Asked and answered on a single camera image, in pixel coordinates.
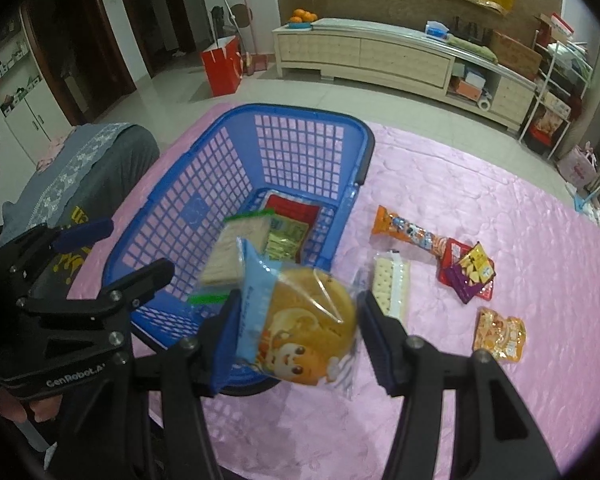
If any pink tablecloth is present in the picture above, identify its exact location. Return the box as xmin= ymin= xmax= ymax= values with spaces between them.
xmin=65 ymin=102 xmax=600 ymax=480

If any broom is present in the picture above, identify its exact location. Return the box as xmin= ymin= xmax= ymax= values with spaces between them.
xmin=242 ymin=0 xmax=257 ymax=77

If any purple snack packet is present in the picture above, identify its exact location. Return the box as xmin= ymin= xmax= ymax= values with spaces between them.
xmin=444 ymin=264 xmax=487 ymax=306

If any black router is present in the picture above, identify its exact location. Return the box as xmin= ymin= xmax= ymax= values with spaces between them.
xmin=452 ymin=16 xmax=492 ymax=44

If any small yellow snack packet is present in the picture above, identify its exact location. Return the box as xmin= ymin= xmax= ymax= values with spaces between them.
xmin=455 ymin=241 xmax=496 ymax=286

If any light blue bun packet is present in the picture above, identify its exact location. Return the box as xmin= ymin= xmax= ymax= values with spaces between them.
xmin=235 ymin=237 xmax=364 ymax=401

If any red paper bag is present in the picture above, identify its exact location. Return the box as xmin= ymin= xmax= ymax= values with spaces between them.
xmin=201 ymin=36 xmax=244 ymax=97

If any blue mop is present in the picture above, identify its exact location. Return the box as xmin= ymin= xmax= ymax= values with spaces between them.
xmin=572 ymin=160 xmax=600 ymax=217

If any pink cloth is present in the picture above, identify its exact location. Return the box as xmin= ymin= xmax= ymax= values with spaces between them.
xmin=36 ymin=137 xmax=69 ymax=171

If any person's left hand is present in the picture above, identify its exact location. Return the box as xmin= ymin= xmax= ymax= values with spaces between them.
xmin=0 ymin=382 xmax=66 ymax=427

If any dark wooden door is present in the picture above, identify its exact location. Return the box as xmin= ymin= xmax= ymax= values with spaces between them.
xmin=112 ymin=0 xmax=202 ymax=79
xmin=20 ymin=0 xmax=137 ymax=127

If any white cracker packet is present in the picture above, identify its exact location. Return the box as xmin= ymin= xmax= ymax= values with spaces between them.
xmin=367 ymin=251 xmax=412 ymax=323

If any white metal rack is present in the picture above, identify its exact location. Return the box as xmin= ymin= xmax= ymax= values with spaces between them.
xmin=517 ymin=40 xmax=594 ymax=161

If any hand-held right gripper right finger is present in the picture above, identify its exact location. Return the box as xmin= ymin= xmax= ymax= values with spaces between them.
xmin=356 ymin=290 xmax=576 ymax=480

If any orange yellow snack packet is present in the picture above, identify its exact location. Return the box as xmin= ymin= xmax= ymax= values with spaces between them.
xmin=472 ymin=307 xmax=527 ymax=364

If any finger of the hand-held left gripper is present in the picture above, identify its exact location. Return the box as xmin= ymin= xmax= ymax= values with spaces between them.
xmin=17 ymin=258 xmax=176 ymax=347
xmin=0 ymin=218 xmax=113 ymax=287

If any green cushion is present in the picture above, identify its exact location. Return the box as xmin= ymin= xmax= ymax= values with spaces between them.
xmin=447 ymin=35 xmax=499 ymax=64

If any small red snack packet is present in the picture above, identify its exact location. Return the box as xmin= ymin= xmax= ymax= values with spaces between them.
xmin=437 ymin=237 xmax=496 ymax=301

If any brown cardboard box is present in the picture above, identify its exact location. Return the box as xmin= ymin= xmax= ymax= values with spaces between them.
xmin=490 ymin=30 xmax=544 ymax=81

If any white cupboard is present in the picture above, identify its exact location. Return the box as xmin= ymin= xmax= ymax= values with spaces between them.
xmin=0 ymin=10 xmax=57 ymax=162

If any long orange snack packet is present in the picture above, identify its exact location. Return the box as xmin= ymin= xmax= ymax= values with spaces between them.
xmin=371 ymin=205 xmax=453 ymax=261

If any beige TV cabinet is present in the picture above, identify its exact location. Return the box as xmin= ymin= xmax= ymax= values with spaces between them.
xmin=272 ymin=17 xmax=539 ymax=134

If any red dustpan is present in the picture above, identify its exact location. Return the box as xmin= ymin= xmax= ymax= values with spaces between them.
xmin=242 ymin=52 xmax=269 ymax=77

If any pink bag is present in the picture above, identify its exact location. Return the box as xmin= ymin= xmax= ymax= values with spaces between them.
xmin=557 ymin=142 xmax=600 ymax=189

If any red white box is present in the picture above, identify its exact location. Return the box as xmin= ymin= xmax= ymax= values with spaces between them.
xmin=535 ymin=12 xmax=576 ymax=44

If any blue plastic basket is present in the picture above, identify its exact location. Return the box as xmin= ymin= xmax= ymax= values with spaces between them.
xmin=104 ymin=103 xmax=376 ymax=396

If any green-edged cracker packet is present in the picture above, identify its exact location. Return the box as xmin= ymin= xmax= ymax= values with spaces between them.
xmin=190 ymin=210 xmax=276 ymax=307

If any large red snack packet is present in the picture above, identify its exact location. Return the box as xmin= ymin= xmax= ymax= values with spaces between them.
xmin=262 ymin=195 xmax=324 ymax=264

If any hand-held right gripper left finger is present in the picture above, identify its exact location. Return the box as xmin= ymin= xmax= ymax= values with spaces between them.
xmin=130 ymin=290 xmax=246 ymax=480

